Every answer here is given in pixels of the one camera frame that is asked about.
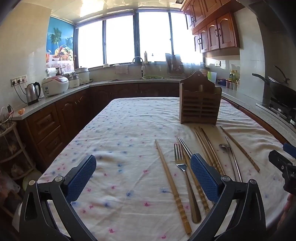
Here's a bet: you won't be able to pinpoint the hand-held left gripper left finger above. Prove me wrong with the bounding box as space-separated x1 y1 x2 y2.
19 154 97 241

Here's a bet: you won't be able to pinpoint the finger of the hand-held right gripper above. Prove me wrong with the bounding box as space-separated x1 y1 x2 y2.
268 150 296 193
283 142 296 159

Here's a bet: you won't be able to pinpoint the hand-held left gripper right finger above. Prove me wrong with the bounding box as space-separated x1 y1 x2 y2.
188 153 266 241

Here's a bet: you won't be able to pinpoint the bamboo knotted chopstick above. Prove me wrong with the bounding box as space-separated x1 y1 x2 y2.
219 126 260 173
183 151 210 214
155 139 192 235

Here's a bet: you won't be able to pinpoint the long curved steel utensil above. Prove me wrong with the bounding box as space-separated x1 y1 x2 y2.
225 136 243 183

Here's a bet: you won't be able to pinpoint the wooden slatted utensil holder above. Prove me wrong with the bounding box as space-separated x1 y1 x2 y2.
179 71 222 126

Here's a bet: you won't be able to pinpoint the steel fork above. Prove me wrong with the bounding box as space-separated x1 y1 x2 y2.
174 143 202 224

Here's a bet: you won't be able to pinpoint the brown wooden chopstick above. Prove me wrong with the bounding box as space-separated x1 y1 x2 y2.
194 129 215 168
202 127 219 160
199 127 225 176
196 127 220 172

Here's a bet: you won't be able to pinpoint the steel chopstick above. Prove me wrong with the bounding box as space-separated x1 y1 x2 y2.
177 138 191 161
180 137 194 158

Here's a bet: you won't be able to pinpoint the small steel spoon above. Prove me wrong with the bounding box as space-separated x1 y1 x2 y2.
219 143 237 181

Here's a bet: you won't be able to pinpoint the white floral tablecloth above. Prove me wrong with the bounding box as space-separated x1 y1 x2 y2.
37 97 296 241

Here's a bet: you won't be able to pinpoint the black wok with lid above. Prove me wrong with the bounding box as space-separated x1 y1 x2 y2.
252 65 296 107

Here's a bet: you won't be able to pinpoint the dark wooden lower cabinets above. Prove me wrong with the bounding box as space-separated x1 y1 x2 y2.
17 82 181 168

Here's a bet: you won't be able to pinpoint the white corner shelf rack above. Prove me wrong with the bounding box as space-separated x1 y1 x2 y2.
0 122 37 219

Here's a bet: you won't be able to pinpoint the grey kitchen countertop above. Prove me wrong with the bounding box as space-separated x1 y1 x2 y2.
10 77 296 145

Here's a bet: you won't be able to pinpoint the row of seasoning jars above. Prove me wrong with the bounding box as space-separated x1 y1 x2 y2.
226 80 239 91

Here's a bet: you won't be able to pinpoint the cooking oil bottles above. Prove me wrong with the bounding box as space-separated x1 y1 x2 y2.
229 69 240 84

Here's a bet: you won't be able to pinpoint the white pink rice cooker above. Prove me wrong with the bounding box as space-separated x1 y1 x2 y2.
42 76 69 97

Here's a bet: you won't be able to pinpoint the small white juicer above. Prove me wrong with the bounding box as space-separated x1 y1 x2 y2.
67 73 80 89

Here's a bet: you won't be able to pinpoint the steel electric kettle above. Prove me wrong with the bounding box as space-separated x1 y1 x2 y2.
25 82 42 106

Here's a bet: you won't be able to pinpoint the white slow cooker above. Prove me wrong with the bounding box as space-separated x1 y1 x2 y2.
74 67 90 85

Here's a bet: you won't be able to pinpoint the dish rack with cutting boards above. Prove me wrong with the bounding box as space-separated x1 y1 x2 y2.
165 53 187 78

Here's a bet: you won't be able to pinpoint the chrome sink faucet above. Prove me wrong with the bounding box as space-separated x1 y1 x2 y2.
132 56 146 79

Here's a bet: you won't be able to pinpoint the steel range hood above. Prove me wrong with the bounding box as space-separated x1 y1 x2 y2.
245 0 296 35

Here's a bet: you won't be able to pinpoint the wooden upper kitchen cabinets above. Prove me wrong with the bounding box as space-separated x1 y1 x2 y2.
180 0 241 54

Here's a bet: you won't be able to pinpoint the large kitchen window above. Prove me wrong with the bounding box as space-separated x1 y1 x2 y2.
75 9 204 69

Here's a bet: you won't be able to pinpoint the charger with cables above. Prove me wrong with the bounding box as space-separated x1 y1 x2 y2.
0 104 14 131

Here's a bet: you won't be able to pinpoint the wall power outlet strip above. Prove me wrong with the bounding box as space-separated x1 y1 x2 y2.
11 74 28 87

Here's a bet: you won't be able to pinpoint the tropical fruit wall poster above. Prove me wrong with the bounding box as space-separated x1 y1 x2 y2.
46 16 75 68

